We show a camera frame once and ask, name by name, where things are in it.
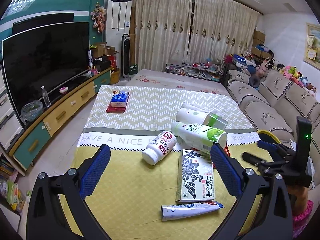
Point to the green yellow tv cabinet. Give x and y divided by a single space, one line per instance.
39 133

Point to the white standing air conditioner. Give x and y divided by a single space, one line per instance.
117 24

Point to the floral floor mat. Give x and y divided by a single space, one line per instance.
150 78

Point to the beige curtains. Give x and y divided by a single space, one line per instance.
174 31

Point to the white green cup container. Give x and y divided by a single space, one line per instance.
190 114

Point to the pink sleeve forearm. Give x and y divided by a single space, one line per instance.
300 220

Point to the large black television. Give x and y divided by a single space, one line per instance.
44 57

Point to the beige sofa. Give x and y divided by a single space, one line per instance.
274 107

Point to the glass ashtray bowl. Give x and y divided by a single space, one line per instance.
32 111

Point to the book with floral cover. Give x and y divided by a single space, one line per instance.
195 178

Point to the green white carton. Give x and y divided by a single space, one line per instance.
198 136

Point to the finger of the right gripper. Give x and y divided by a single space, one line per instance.
270 147
252 159

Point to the white toothpaste tube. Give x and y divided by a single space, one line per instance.
175 212

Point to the blue tissue pack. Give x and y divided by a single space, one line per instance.
119 98

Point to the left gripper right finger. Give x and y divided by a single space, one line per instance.
262 209

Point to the white supplement bottle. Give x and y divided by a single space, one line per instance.
159 147

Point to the clear water bottle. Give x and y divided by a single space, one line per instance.
45 97

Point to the pile of plush toys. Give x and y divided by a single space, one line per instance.
253 67

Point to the black bin yellow rim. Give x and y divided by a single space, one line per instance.
267 137

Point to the framed wall picture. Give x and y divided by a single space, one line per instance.
311 54

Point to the low shelf with clutter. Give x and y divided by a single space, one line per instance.
197 70

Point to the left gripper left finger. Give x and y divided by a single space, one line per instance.
46 218

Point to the yellow patterned tablecloth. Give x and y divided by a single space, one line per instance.
159 182

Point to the artificial flower decoration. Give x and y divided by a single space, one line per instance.
98 16

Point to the black tower fan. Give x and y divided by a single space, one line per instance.
125 57

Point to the person's right hand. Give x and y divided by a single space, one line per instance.
301 202

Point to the cardboard boxes stack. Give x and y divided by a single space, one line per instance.
258 42

